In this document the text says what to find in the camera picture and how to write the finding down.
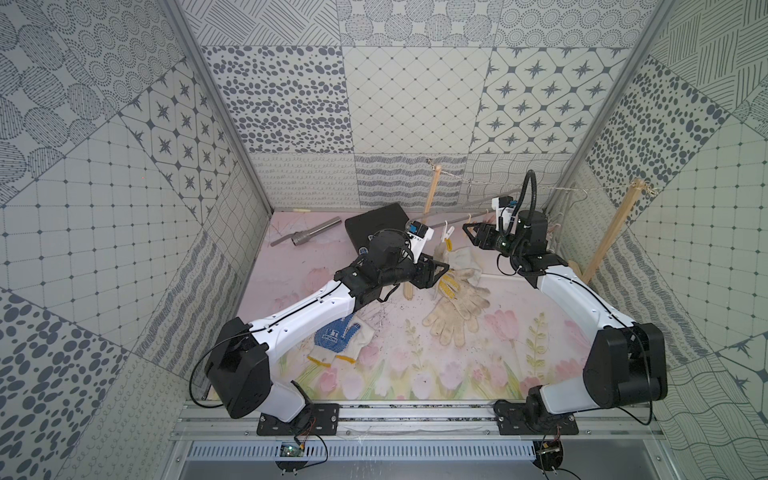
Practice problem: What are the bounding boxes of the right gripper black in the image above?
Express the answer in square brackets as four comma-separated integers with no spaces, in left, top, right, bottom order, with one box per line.
[462,222,525,260]

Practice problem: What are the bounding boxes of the white clothes peg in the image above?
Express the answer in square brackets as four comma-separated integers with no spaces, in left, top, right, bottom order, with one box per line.
[441,222,455,243]

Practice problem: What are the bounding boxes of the grey clip hanger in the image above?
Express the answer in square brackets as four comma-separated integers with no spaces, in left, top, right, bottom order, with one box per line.
[411,190,519,229]

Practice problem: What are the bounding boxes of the beige knit gloves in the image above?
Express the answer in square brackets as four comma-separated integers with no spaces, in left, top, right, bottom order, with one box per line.
[422,269,490,348]

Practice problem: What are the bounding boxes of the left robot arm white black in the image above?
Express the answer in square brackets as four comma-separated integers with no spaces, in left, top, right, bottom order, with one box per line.
[198,221,449,424]

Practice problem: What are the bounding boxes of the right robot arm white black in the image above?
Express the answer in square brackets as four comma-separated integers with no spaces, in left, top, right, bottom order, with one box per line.
[462,170,668,421]

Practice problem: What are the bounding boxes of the white glove yellow cuff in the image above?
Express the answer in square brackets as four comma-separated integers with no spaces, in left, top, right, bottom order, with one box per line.
[444,247,482,271]

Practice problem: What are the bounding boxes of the black flat pad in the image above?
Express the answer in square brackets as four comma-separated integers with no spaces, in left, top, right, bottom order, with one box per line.
[344,203,409,254]

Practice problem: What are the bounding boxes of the blue dotted glove near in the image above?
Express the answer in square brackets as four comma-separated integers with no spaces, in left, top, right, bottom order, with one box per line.
[307,313,374,367]

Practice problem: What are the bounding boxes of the grey metal cylinder tool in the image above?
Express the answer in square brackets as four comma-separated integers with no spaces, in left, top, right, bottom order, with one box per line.
[270,217,342,247]

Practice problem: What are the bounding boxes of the small black module right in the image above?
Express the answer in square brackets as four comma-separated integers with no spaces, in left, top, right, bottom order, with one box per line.
[533,440,564,474]

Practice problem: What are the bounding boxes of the small circuit board left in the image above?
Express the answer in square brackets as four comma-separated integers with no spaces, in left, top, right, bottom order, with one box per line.
[275,443,308,474]

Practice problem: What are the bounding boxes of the wooden drying rack frame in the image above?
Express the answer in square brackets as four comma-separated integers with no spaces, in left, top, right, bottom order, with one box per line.
[405,155,655,274]

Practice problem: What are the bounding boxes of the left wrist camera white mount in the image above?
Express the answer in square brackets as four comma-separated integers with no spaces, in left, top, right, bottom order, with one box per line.
[405,220,434,260]

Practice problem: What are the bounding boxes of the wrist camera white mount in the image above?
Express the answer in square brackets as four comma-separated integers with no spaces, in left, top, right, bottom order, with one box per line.
[405,220,434,260]
[492,195,519,235]

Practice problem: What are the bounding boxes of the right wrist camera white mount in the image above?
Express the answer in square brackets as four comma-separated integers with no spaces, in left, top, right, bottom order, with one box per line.
[492,195,519,235]

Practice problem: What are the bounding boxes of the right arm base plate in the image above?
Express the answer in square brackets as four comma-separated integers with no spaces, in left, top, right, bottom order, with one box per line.
[492,400,579,436]

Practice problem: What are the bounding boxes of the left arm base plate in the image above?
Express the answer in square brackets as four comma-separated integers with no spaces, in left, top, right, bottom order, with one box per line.
[257,403,340,437]

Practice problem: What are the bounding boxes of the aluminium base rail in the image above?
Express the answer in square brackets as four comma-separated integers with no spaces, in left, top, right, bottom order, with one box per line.
[170,400,663,441]

